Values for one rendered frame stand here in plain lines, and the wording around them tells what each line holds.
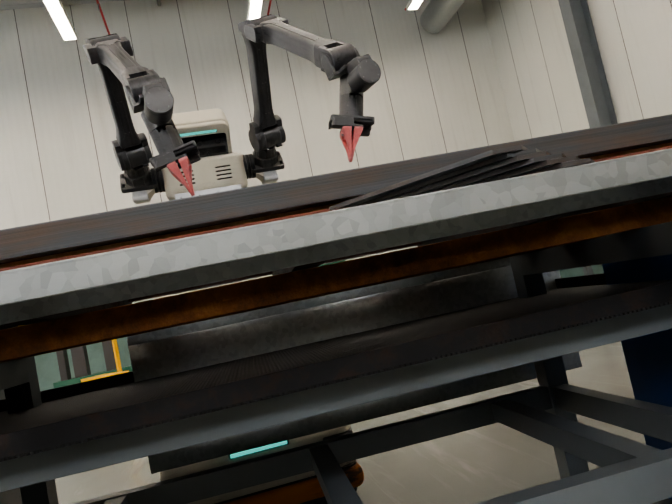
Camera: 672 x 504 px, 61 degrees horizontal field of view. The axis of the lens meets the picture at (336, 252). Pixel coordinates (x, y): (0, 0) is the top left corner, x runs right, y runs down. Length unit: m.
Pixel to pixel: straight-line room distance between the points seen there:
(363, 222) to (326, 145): 11.41
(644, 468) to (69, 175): 11.29
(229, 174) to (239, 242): 1.44
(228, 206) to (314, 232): 0.34
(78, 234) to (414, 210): 0.52
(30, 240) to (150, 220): 0.17
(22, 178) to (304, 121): 5.41
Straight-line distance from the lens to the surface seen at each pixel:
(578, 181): 0.67
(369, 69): 1.33
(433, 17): 12.94
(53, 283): 0.58
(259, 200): 0.89
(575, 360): 1.94
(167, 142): 1.27
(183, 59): 12.37
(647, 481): 1.14
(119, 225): 0.90
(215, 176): 1.99
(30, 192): 11.93
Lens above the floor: 0.67
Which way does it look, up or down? 4 degrees up
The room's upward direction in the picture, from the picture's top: 12 degrees counter-clockwise
